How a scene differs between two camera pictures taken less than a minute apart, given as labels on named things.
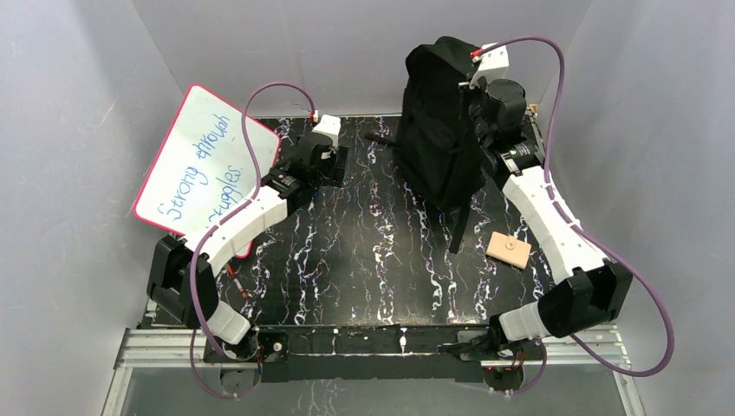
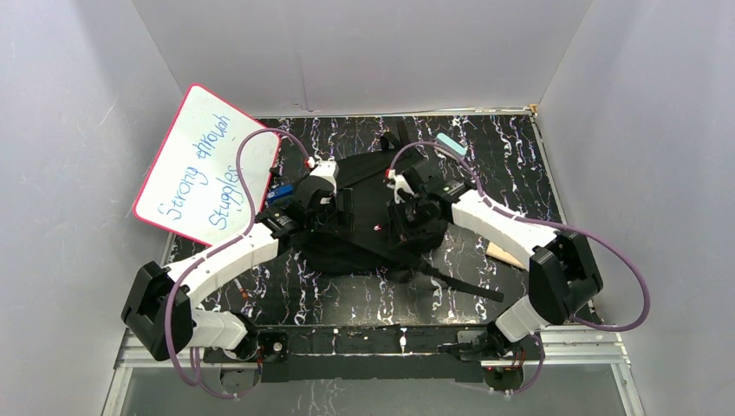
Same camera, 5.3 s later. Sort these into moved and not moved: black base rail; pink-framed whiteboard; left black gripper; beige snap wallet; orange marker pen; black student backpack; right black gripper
Moved: left black gripper; right black gripper; black student backpack
Not moved: black base rail; pink-framed whiteboard; beige snap wallet; orange marker pen
